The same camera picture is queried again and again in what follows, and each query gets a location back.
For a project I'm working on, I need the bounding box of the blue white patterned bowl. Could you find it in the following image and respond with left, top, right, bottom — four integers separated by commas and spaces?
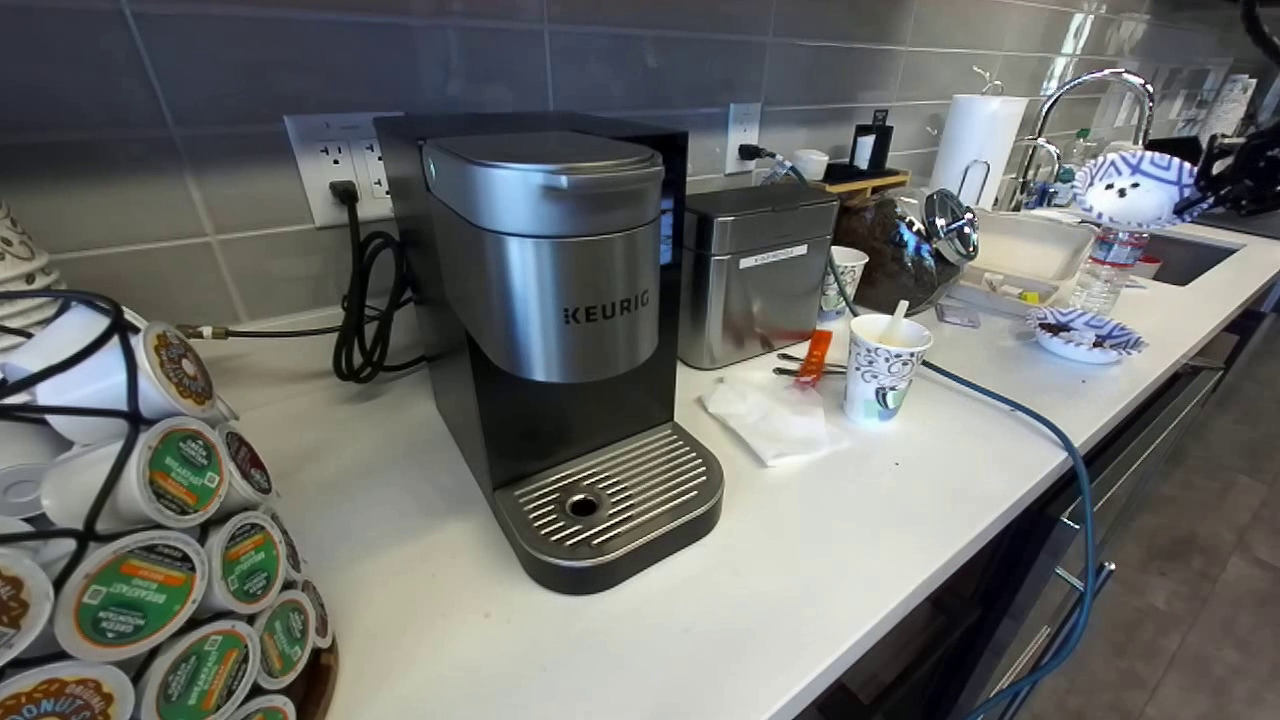
1072, 147, 1208, 234

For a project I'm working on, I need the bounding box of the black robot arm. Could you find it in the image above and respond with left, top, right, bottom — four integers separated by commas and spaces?
1198, 0, 1280, 218

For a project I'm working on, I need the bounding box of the patterned bowl with coffee grounds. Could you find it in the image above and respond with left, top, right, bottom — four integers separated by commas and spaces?
1034, 309, 1143, 363

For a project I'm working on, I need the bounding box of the white folded napkin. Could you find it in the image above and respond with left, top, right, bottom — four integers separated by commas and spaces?
698, 375, 848, 467

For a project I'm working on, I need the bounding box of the Keurig coffee maker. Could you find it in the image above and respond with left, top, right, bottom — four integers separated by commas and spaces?
378, 114, 724, 596

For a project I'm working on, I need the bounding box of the stainless steel box appliance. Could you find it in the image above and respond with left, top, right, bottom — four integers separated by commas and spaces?
677, 184, 839, 372

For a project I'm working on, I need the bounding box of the patterned paper cup middle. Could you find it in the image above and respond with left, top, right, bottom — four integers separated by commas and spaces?
816, 246, 867, 319

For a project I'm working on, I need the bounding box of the patterned paper cup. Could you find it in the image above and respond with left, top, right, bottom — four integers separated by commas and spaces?
816, 246, 867, 319
846, 316, 933, 423

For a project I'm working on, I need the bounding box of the patterned paper cup left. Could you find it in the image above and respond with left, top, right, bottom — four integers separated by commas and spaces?
846, 316, 933, 423

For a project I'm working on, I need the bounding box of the dark glass jar with lid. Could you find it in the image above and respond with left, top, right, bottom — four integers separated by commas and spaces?
838, 189, 981, 312

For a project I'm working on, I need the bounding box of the beige takeout container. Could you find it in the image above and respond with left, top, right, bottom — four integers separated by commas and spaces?
959, 208, 1094, 294

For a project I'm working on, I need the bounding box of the white paper towel roll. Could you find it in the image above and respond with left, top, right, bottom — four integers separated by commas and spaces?
933, 94, 1029, 208

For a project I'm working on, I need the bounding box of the chrome faucet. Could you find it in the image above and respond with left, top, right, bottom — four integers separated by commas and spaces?
1014, 66, 1159, 213

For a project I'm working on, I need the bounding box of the clear plastic water bottle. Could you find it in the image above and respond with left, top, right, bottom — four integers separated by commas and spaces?
1068, 227, 1150, 312

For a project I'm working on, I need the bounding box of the coffee pod carousel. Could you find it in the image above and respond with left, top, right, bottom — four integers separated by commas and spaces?
0, 213, 341, 720

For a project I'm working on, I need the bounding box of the stainless steel sink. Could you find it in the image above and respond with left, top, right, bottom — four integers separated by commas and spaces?
1150, 238, 1230, 287

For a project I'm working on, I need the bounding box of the orange handled tool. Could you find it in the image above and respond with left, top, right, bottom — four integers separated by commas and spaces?
778, 328, 846, 390

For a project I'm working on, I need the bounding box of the black power cable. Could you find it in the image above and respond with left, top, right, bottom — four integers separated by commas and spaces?
175, 176, 430, 390

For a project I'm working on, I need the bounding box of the white wall outlet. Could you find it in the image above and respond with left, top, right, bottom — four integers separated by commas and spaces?
285, 114, 393, 225

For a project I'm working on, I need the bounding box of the blue cable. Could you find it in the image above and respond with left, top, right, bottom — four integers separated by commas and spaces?
915, 355, 1122, 720

